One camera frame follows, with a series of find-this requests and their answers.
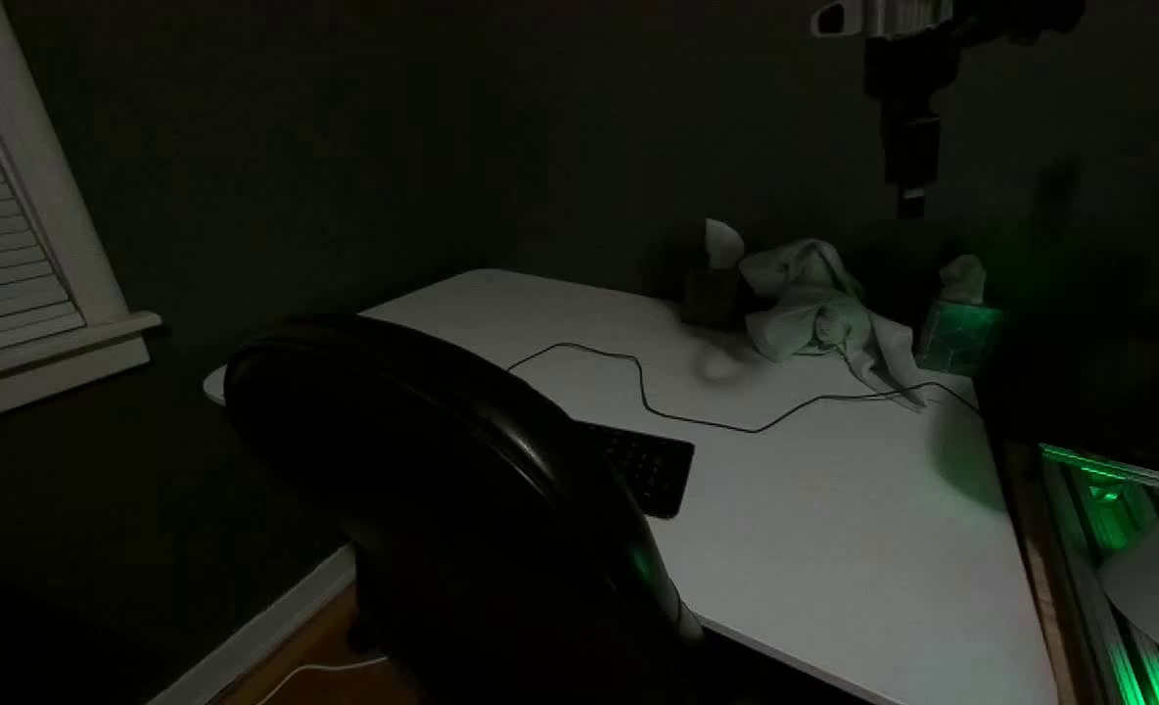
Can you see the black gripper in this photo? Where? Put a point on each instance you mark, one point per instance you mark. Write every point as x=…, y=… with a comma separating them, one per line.
x=915, y=110

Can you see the translucent bottle with white cap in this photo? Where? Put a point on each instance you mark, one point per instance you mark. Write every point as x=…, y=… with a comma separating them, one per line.
x=959, y=326

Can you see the Franka robot arm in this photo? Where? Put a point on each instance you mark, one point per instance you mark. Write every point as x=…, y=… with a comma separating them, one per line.
x=984, y=19

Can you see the black keyboard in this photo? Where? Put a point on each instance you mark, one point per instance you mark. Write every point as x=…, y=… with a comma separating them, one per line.
x=650, y=468

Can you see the white window sill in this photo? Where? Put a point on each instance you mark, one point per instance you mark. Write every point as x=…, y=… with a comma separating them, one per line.
x=46, y=358

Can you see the white crumpled cloth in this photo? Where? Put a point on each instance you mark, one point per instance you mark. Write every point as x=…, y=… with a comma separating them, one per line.
x=800, y=300

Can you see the green lit device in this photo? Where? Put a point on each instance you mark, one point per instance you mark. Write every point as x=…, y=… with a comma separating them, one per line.
x=1103, y=573

